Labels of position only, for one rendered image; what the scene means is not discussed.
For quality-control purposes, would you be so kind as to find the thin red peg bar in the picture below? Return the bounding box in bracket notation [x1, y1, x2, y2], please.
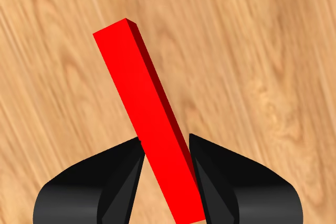
[92, 17, 206, 224]

